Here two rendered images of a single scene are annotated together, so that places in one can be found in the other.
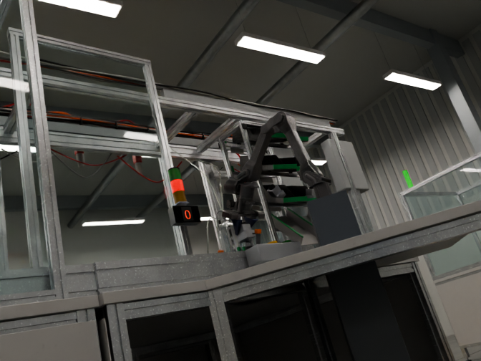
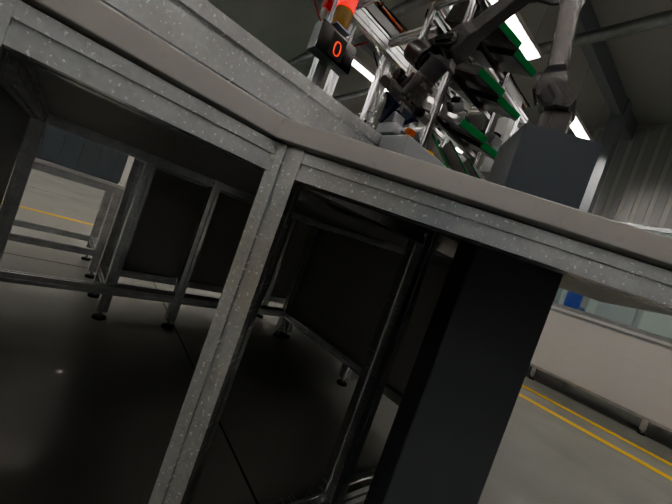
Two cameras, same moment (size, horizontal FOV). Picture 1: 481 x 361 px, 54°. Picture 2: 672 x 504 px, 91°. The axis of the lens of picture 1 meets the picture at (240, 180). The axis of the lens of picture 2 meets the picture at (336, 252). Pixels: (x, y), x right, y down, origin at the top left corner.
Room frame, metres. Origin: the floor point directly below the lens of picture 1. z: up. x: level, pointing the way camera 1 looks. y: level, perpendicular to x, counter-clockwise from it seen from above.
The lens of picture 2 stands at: (0.92, 0.04, 0.72)
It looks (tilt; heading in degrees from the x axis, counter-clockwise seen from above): 1 degrees down; 2
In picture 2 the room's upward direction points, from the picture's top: 20 degrees clockwise
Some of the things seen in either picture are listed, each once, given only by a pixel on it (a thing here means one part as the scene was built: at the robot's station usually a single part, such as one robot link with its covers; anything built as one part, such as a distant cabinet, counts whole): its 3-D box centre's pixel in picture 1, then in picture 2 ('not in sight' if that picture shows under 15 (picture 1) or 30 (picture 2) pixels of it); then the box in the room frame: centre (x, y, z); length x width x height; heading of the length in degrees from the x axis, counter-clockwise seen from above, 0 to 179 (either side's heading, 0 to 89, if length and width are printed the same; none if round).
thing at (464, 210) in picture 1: (345, 261); (500, 244); (1.67, -0.28, 0.84); 0.90 x 0.70 x 0.03; 85
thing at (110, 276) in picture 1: (222, 268); (335, 136); (1.55, 0.13, 0.91); 0.89 x 0.06 x 0.11; 134
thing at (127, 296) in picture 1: (197, 317); (282, 190); (2.17, 0.35, 0.84); 1.50 x 1.41 x 0.03; 134
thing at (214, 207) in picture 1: (219, 220); (364, 124); (3.19, 0.22, 1.56); 0.09 x 0.04 x 1.39; 134
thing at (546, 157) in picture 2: (335, 227); (528, 190); (1.62, -0.27, 0.96); 0.14 x 0.14 x 0.20; 85
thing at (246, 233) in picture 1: (243, 232); (389, 124); (1.86, 0.05, 1.09); 0.08 x 0.04 x 0.07; 44
